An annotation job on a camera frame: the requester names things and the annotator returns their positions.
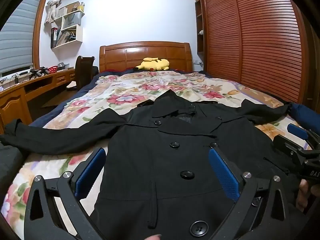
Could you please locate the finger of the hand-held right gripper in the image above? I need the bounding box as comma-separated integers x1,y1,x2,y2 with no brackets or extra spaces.
273,134,304,157
287,123,308,141

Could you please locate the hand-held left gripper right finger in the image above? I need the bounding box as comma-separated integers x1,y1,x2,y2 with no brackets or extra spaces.
208,147,300,240

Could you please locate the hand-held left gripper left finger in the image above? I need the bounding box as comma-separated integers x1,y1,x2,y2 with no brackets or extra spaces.
23,147,107,240

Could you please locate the black coat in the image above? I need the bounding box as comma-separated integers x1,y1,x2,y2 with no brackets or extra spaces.
0,89,300,240

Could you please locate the person's right hand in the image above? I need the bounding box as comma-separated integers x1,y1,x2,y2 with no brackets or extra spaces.
296,179,312,214

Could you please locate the dark grey garment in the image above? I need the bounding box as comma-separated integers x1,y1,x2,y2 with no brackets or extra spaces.
0,142,24,205

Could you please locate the floral blanket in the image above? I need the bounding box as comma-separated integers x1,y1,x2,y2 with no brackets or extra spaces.
0,70,308,240

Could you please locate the wooden louvred wardrobe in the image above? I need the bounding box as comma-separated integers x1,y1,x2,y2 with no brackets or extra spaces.
194,0,310,105

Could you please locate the dark chair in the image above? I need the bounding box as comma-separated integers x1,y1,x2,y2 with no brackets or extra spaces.
66,55,99,92

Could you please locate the wooden desk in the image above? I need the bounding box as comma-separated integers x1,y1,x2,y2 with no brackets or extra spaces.
0,67,77,130

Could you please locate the black tool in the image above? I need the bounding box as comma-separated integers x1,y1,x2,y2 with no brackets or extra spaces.
29,66,48,80

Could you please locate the wooden bed headboard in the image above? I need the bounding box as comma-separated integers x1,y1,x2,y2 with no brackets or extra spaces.
99,41,193,73

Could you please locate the yellow plush toy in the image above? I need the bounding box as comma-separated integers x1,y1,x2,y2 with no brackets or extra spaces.
132,57,170,72

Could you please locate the row of books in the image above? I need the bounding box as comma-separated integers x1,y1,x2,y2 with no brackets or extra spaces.
51,27,77,48

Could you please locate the grey window blind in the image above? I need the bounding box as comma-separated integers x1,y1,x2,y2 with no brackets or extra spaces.
0,0,45,74

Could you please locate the white paper bag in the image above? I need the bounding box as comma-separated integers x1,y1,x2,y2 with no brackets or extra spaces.
62,11,82,29

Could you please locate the cardboard box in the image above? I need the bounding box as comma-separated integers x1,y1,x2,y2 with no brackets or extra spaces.
59,2,80,18

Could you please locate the beige tied curtain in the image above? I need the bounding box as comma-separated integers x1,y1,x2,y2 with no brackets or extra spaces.
44,0,69,25

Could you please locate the white wall shelf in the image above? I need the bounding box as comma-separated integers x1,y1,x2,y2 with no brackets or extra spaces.
50,1,85,49

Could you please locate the wooden window frame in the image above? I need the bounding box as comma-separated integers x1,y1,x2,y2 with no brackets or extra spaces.
32,0,52,68

